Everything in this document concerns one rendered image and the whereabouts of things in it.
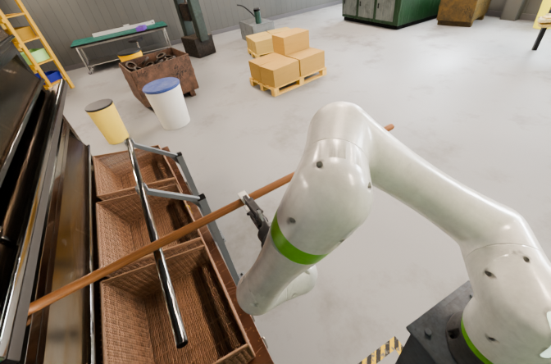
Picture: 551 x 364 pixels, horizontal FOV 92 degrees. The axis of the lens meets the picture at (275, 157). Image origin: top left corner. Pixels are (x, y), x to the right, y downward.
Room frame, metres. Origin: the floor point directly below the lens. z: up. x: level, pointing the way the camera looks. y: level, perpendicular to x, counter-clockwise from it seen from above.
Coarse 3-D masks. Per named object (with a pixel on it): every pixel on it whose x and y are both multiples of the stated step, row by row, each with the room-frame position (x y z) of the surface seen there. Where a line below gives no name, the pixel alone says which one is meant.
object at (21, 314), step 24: (48, 96) 1.61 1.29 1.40; (48, 120) 1.23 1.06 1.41; (24, 144) 1.05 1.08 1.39; (24, 168) 0.84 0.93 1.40; (48, 168) 0.79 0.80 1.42; (0, 192) 0.74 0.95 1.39; (24, 192) 0.69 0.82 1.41; (48, 192) 0.68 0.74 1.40; (0, 216) 0.60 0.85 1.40; (0, 264) 0.41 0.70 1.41; (0, 288) 0.35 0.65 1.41; (24, 288) 0.33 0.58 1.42; (24, 312) 0.28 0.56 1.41
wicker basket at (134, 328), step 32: (128, 288) 0.70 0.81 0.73; (160, 288) 0.74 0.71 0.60; (192, 288) 0.72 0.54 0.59; (224, 288) 0.62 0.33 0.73; (128, 320) 0.55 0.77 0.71; (160, 320) 0.58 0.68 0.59; (192, 320) 0.56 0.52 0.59; (224, 320) 0.54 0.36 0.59; (128, 352) 0.42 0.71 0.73; (160, 352) 0.45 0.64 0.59; (192, 352) 0.43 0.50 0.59; (224, 352) 0.41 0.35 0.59
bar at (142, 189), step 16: (128, 144) 1.29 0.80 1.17; (176, 160) 1.43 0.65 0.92; (144, 192) 0.87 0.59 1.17; (160, 192) 0.93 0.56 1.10; (192, 192) 1.42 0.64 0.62; (144, 208) 0.76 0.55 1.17; (208, 208) 1.00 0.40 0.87; (208, 224) 1.00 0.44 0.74; (224, 240) 1.41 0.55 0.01; (160, 256) 0.53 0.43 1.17; (224, 256) 0.99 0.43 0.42; (160, 272) 0.47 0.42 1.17; (176, 304) 0.37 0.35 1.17; (176, 320) 0.32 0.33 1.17; (176, 336) 0.28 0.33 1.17
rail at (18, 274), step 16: (64, 80) 1.79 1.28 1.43; (48, 128) 1.07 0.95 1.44; (48, 144) 0.94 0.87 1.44; (32, 192) 0.64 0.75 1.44; (32, 208) 0.56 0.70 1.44; (32, 224) 0.51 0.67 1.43; (16, 256) 0.40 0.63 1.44; (16, 272) 0.36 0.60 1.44; (16, 288) 0.32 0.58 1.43; (16, 304) 0.29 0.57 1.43; (0, 320) 0.26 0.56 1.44; (0, 336) 0.23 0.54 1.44; (0, 352) 0.20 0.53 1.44
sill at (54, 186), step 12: (60, 132) 1.57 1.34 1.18; (60, 144) 1.41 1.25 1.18; (60, 156) 1.30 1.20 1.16; (60, 168) 1.19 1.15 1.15; (48, 204) 0.88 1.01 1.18; (48, 216) 0.80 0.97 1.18; (48, 228) 0.75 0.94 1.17; (48, 240) 0.69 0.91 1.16; (48, 252) 0.64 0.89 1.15; (36, 276) 0.52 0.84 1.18; (36, 288) 0.48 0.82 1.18; (36, 312) 0.41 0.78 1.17; (36, 324) 0.38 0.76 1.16; (24, 336) 0.34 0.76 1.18; (36, 336) 0.35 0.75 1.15; (24, 348) 0.31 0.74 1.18; (36, 348) 0.32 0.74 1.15; (24, 360) 0.28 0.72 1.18
